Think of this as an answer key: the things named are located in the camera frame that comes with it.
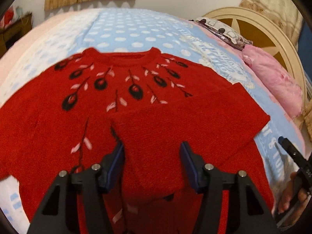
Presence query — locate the cream wooden headboard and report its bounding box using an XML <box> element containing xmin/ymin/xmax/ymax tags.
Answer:
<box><xmin>203</xmin><ymin>6</ymin><xmax>308</xmax><ymax>127</ymax></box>

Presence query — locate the blue pink dotted bedspread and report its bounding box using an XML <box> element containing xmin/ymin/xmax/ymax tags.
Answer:
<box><xmin>0</xmin><ymin>7</ymin><xmax>305</xmax><ymax>234</ymax></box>

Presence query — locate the beige corner curtain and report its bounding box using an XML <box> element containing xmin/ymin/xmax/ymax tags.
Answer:
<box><xmin>239</xmin><ymin>0</ymin><xmax>303</xmax><ymax>47</ymax></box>

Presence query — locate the red knitted sweater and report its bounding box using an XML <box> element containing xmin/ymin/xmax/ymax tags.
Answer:
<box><xmin>1</xmin><ymin>48</ymin><xmax>274</xmax><ymax>233</ymax></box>

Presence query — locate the right hand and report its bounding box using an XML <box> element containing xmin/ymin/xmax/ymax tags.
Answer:
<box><xmin>278</xmin><ymin>172</ymin><xmax>310</xmax><ymax>218</ymax></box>

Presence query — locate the patterned white purple pillow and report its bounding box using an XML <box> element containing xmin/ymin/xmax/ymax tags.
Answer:
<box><xmin>191</xmin><ymin>17</ymin><xmax>253</xmax><ymax>51</ymax></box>

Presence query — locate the brown wooden desk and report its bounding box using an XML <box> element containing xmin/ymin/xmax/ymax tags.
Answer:
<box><xmin>0</xmin><ymin>13</ymin><xmax>32</xmax><ymax>57</ymax></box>

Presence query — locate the pink pillow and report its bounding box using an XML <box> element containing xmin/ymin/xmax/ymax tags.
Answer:
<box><xmin>242</xmin><ymin>45</ymin><xmax>303</xmax><ymax>119</ymax></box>

